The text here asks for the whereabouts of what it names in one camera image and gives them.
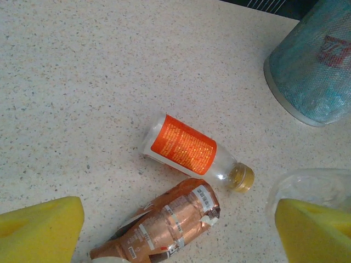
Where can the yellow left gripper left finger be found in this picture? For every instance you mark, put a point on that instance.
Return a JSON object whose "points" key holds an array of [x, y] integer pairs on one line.
{"points": [[35, 233]]}

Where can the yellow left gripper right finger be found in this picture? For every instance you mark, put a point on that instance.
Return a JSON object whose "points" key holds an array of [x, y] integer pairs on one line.
{"points": [[315, 238]]}

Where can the grey mesh waste bin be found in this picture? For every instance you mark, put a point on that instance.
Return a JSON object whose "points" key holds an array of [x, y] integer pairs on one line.
{"points": [[296, 76]]}

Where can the clear bottle white label green cap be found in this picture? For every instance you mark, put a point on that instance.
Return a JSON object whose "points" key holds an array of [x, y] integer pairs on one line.
{"points": [[307, 186]]}

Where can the copper brown wrapped bottle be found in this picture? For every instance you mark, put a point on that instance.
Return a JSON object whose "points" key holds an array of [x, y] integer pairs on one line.
{"points": [[170, 224]]}

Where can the clear bottle orange label gold cap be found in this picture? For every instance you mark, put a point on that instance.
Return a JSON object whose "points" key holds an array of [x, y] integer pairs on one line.
{"points": [[186, 145]]}

